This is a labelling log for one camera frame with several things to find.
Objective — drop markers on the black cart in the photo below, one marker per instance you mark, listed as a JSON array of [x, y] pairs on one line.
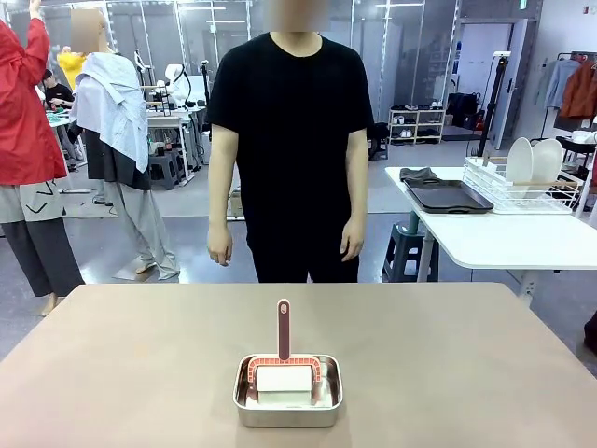
[[578, 148]]

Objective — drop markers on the grey blue hanging shirt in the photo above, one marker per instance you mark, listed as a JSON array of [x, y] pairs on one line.
[[557, 84]]

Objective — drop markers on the white workbench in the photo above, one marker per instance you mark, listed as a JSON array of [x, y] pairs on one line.
[[163, 120]]

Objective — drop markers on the black step stool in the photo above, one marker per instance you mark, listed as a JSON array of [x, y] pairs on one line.
[[380, 140]]

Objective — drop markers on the seated person black t-shirt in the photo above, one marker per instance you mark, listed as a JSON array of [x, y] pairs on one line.
[[58, 95]]

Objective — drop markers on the workbench with green items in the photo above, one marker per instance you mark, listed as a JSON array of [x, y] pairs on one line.
[[59, 117]]

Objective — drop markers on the person's right forearm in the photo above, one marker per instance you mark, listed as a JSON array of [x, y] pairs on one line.
[[220, 205]]

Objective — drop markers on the white power outlet box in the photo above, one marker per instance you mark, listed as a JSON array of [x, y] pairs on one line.
[[528, 289]]

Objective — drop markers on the rectangular steel container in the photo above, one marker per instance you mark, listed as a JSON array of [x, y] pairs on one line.
[[289, 417]]

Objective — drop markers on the person in black t-shirt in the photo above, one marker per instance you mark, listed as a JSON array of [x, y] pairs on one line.
[[289, 140]]

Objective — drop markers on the red jacket mannequin grey trousers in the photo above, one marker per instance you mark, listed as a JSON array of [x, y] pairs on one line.
[[23, 116]]

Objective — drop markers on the striped shirt mannequin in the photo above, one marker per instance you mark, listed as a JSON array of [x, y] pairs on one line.
[[112, 107]]

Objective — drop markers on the person's left hand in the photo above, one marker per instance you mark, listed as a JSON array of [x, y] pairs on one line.
[[352, 242]]

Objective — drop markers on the grey plastic stool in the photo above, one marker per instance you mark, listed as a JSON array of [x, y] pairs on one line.
[[406, 252]]

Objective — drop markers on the white pot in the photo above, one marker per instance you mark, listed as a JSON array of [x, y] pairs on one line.
[[584, 136]]

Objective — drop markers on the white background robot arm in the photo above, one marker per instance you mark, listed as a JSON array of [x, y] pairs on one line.
[[175, 74]]

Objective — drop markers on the black stand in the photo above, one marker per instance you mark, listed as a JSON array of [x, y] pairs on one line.
[[205, 84]]

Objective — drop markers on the dark grey cloth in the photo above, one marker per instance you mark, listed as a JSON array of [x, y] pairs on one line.
[[420, 175]]

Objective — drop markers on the figure in yellow top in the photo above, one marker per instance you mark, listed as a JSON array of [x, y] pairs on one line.
[[72, 65]]

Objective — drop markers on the black camera tripod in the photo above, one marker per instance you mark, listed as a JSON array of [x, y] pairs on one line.
[[501, 65]]

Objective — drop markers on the person's left forearm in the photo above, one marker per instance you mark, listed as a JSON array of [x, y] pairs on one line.
[[355, 200]]

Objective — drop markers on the white floor bar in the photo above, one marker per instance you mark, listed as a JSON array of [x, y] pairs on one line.
[[74, 190]]

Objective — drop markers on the white shoe rack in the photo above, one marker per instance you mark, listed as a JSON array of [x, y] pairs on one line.
[[417, 126]]

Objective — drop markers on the orange hanging jacket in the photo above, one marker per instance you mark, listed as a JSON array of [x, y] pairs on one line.
[[580, 93]]

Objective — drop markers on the black bags pile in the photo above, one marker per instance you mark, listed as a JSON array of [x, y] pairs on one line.
[[462, 112]]

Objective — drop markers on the white side table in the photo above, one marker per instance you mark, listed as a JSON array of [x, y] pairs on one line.
[[513, 242]]

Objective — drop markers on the person's right hand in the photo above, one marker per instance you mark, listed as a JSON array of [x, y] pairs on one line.
[[219, 247]]

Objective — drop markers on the black stools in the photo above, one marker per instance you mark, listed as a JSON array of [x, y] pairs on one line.
[[163, 168]]

